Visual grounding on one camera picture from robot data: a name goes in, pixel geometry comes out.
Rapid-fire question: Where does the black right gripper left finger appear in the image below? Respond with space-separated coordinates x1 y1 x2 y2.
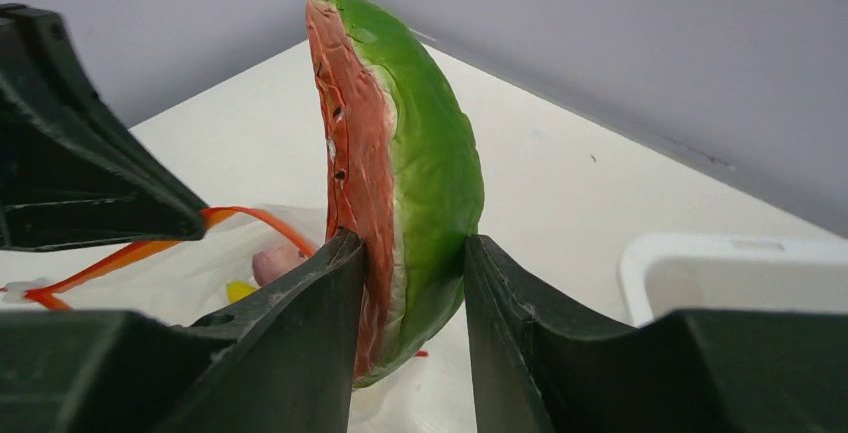
1 230 366 432

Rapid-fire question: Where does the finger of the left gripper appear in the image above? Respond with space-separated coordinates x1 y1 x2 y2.
1 3 206 252

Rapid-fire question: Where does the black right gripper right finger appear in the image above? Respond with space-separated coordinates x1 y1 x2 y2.
464 235 847 432

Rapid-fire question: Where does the clear zip top bag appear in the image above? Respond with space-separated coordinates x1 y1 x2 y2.
0 204 458 433

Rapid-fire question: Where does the watermelon slice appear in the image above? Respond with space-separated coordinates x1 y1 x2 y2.
305 0 485 389

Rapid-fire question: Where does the yellow banana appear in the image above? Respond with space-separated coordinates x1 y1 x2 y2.
225 281 258 304

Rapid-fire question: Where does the purple onion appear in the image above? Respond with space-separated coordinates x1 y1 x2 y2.
252 244 308 287

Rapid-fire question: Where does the white plastic tub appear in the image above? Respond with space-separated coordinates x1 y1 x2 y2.
618 233 847 326

